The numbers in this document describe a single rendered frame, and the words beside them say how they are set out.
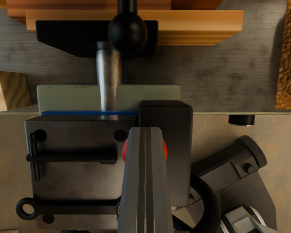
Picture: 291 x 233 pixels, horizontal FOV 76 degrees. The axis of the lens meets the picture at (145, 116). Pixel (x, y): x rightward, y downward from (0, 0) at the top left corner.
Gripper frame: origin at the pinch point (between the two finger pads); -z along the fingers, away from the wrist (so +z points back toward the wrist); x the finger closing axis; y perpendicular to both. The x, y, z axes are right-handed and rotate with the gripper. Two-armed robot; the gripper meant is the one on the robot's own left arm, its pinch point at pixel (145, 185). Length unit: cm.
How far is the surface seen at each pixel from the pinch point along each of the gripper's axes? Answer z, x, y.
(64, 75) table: -16.7, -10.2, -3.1
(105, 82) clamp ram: -10.9, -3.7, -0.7
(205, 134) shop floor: -78, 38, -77
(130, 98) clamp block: -10.3, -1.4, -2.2
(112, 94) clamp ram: -10.3, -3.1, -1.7
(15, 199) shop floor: -56, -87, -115
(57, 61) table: -17.5, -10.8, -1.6
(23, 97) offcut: -14.1, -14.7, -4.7
